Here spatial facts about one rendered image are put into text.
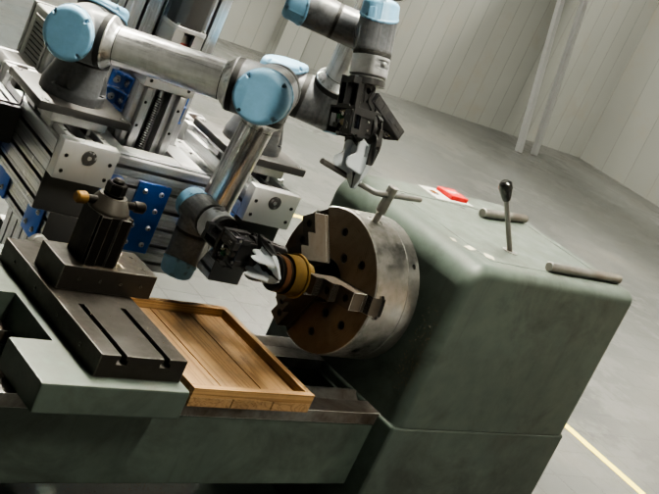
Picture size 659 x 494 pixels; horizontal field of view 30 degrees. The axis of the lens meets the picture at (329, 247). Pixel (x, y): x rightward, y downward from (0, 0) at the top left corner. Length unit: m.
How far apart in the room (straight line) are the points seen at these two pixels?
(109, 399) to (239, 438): 0.40
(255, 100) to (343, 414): 0.67
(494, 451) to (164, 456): 0.88
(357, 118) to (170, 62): 0.45
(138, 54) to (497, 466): 1.25
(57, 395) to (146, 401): 0.18
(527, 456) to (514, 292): 0.53
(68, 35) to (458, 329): 1.01
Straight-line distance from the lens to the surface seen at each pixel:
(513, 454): 2.97
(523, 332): 2.72
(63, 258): 2.29
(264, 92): 2.52
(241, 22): 12.23
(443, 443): 2.76
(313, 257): 2.54
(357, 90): 2.36
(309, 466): 2.61
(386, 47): 2.38
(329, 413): 2.55
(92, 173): 2.71
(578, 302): 2.81
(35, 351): 2.14
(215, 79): 2.56
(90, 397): 2.11
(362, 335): 2.50
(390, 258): 2.50
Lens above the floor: 1.83
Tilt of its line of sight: 15 degrees down
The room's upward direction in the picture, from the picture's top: 25 degrees clockwise
